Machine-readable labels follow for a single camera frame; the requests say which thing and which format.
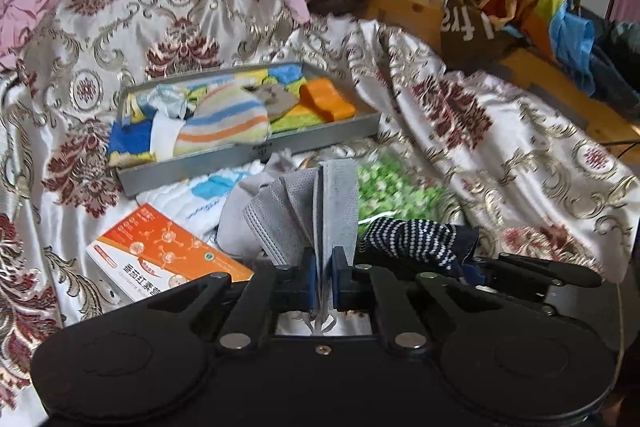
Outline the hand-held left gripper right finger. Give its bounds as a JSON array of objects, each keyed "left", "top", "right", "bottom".
[{"left": 330, "top": 247, "right": 507, "bottom": 355}]

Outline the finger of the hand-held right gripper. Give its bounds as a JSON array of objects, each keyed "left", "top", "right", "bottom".
[
  {"left": 494, "top": 253, "right": 603, "bottom": 290},
  {"left": 461, "top": 263, "right": 557, "bottom": 316}
]

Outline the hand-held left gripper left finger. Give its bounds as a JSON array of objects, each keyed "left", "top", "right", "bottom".
[{"left": 144, "top": 253, "right": 321, "bottom": 354}]

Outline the navy dotted sock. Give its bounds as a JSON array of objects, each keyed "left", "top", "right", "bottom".
[{"left": 362, "top": 217, "right": 481, "bottom": 279}]

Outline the grey face mask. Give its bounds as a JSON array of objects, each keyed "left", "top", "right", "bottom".
[{"left": 243, "top": 159, "right": 360, "bottom": 338}]

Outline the grey tray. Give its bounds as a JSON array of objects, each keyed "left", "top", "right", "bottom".
[{"left": 116, "top": 59, "right": 381, "bottom": 198}]

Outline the striped sock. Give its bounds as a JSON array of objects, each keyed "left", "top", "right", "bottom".
[{"left": 172, "top": 79, "right": 272, "bottom": 156}]

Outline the orange fabric band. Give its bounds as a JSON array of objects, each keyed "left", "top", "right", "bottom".
[{"left": 299, "top": 78, "right": 357, "bottom": 122}]

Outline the light blue white cloth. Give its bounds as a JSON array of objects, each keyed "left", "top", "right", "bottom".
[{"left": 146, "top": 83, "right": 197, "bottom": 158}]

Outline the light grey cloth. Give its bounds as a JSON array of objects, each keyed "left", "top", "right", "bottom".
[{"left": 216, "top": 154, "right": 302, "bottom": 259}]

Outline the green leaf pattern bag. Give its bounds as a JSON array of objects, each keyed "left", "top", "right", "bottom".
[{"left": 357, "top": 156, "right": 447, "bottom": 224}]

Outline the floral satin bedspread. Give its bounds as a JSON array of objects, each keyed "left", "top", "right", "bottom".
[{"left": 0, "top": 0, "right": 640, "bottom": 358}]

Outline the white cloth with blue print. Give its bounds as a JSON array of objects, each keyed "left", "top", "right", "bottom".
[{"left": 136, "top": 159, "right": 266, "bottom": 229}]

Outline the white and orange box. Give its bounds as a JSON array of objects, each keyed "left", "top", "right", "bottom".
[{"left": 85, "top": 203, "right": 256, "bottom": 309}]

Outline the brown fabric piece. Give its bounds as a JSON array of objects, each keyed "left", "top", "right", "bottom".
[{"left": 252, "top": 85, "right": 301, "bottom": 120}]

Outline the dark blue cloth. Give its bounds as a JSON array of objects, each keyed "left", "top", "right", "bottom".
[{"left": 592, "top": 19, "right": 640, "bottom": 128}]

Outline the blue and yellow cloth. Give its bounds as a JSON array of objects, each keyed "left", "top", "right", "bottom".
[{"left": 108, "top": 106, "right": 157, "bottom": 168}]

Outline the brown bag with white letters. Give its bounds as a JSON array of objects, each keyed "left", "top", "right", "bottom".
[{"left": 440, "top": 0, "right": 522, "bottom": 64}]

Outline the colourful patchwork cloth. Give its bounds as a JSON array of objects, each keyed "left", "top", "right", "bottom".
[{"left": 425, "top": 0, "right": 598, "bottom": 96}]

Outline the black cable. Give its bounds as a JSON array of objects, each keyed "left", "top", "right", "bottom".
[{"left": 597, "top": 134, "right": 640, "bottom": 160}]

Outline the wooden bed frame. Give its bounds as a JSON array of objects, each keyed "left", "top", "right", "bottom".
[{"left": 362, "top": 0, "right": 640, "bottom": 158}]

